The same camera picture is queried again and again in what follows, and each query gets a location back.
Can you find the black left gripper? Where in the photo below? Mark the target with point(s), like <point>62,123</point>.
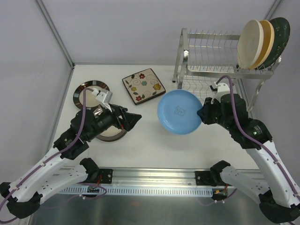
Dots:
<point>121,117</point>

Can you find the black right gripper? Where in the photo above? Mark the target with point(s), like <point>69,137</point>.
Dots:
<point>209,112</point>

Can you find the brown rimmed cream plate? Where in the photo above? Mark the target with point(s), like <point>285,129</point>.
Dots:
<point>112,134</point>

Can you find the blue bear plate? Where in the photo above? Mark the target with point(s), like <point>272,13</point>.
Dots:
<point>177,112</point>

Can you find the striped rim round plate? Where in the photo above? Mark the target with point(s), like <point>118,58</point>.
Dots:
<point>91,102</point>

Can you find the cream bear plate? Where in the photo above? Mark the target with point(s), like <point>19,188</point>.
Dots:
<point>250,44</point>

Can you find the yellow bear plate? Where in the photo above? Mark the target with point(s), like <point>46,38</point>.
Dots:
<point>268,41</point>

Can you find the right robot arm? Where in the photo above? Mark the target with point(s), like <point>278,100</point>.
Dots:
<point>279,198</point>

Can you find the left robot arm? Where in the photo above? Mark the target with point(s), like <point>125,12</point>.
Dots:
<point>24,196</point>

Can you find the metal dish rack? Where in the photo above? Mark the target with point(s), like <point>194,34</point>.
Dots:
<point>203,57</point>

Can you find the square floral plate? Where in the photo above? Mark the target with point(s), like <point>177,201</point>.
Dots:
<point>143,86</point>

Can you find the dark green floral plate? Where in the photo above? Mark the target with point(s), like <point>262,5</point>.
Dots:
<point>282,33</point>

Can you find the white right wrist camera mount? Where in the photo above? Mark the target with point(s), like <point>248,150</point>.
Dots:
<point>219,89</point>

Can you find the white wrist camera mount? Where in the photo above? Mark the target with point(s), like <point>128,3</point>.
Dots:
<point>219,89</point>
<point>103,96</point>

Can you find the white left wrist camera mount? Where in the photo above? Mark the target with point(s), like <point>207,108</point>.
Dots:
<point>103,96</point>

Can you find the aluminium mounting rail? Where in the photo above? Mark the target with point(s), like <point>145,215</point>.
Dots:
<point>152,177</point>

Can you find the white slotted cable duct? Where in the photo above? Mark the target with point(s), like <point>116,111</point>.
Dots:
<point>139,191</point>

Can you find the aluminium frame post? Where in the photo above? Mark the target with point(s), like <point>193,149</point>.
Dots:
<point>44,12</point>

